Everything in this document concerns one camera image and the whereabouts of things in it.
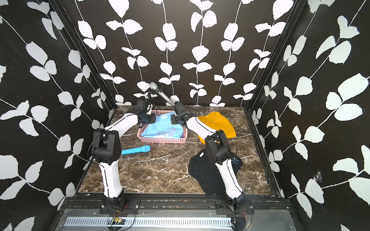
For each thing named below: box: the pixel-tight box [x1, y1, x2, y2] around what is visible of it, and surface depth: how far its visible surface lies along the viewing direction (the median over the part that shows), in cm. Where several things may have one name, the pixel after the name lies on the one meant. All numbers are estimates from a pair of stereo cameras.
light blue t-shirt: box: [140, 111, 184, 140], surface depth 98 cm
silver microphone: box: [149, 81, 175, 106], surface depth 100 cm
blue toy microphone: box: [120, 144, 151, 156], surface depth 94 cm
